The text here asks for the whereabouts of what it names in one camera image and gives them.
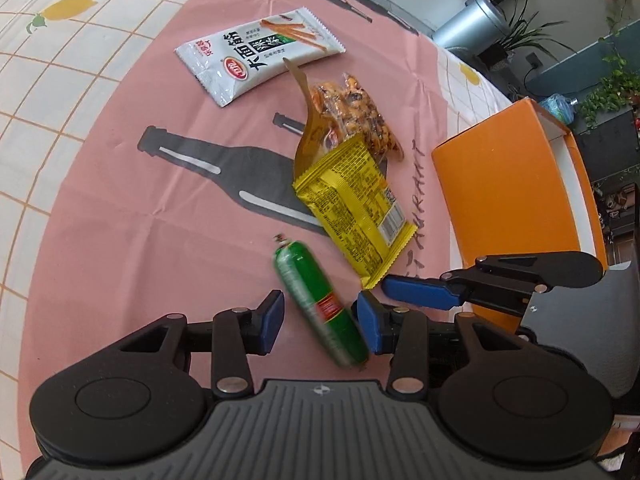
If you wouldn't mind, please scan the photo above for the blue water jug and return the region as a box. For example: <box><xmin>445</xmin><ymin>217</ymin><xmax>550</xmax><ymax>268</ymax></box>
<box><xmin>538</xmin><ymin>93</ymin><xmax>578</xmax><ymax>126</ymax></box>

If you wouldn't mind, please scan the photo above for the white spicy strip snack pack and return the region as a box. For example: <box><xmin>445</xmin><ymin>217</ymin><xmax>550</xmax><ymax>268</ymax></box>
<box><xmin>176</xmin><ymin>8</ymin><xmax>346</xmax><ymax>107</ymax></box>

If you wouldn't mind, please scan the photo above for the checkered lemon tablecloth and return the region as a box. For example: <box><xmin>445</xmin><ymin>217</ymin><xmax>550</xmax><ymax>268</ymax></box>
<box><xmin>0</xmin><ymin>0</ymin><xmax>511</xmax><ymax>480</ymax></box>

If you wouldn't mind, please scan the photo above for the green sausage stick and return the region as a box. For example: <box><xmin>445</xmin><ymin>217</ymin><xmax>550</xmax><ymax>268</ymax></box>
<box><xmin>272</xmin><ymin>234</ymin><xmax>369</xmax><ymax>367</ymax></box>

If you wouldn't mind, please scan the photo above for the orange cardboard box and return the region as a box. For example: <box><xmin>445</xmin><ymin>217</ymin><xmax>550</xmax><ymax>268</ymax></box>
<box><xmin>430</xmin><ymin>96</ymin><xmax>609</xmax><ymax>334</ymax></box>

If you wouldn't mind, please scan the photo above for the silver trash can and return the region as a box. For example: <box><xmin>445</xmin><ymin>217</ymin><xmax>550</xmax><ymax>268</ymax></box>
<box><xmin>433</xmin><ymin>0</ymin><xmax>509</xmax><ymax>54</ymax></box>

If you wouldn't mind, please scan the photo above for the potted plant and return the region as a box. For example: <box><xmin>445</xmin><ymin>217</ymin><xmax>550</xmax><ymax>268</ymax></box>
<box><xmin>478</xmin><ymin>0</ymin><xmax>575</xmax><ymax>68</ymax></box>

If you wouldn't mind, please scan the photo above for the pink paper table runner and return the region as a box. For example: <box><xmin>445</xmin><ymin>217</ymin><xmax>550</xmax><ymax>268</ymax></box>
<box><xmin>16</xmin><ymin>0</ymin><xmax>511</xmax><ymax>396</ymax></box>

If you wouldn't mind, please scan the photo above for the yellow snack packet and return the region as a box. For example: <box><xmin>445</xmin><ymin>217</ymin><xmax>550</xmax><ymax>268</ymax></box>
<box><xmin>293</xmin><ymin>134</ymin><xmax>416</xmax><ymax>289</ymax></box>

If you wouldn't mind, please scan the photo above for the clear peanut snack bag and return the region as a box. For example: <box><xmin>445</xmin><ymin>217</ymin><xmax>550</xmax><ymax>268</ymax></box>
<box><xmin>284</xmin><ymin>58</ymin><xmax>405</xmax><ymax>178</ymax></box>

